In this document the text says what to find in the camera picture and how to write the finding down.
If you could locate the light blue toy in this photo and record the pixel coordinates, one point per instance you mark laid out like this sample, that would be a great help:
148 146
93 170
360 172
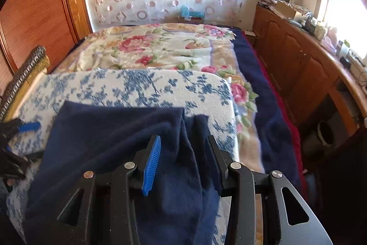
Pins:
190 13

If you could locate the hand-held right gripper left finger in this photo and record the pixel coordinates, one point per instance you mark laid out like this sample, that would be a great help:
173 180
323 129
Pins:
150 167

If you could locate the blue-white floral pad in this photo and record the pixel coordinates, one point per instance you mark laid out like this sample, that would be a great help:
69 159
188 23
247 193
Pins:
143 84

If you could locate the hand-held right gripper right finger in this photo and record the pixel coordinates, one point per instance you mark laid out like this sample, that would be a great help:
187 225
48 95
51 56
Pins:
215 170

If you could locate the long wooden cabinet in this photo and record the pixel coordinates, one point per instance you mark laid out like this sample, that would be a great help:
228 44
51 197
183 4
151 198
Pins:
298 61

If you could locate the cardboard box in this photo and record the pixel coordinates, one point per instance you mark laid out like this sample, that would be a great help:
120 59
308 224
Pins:
283 9

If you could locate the grey waste bin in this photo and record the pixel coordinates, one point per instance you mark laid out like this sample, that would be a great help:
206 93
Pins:
324 133

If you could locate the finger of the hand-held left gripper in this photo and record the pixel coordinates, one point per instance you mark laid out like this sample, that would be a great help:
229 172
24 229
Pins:
17 163
28 127

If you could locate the wooden headboard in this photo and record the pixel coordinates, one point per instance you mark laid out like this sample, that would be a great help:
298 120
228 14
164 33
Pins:
37 9

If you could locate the navy blue blanket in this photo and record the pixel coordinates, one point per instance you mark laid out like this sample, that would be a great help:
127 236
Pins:
266 107

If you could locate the navy blue printed T-shirt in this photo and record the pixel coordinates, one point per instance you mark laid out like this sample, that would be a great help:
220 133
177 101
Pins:
100 141

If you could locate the brown circle-patterned pillow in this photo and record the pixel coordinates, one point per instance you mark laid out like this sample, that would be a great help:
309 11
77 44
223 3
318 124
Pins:
20 78

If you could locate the pink floral blanket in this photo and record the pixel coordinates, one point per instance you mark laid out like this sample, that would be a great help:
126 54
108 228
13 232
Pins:
160 44

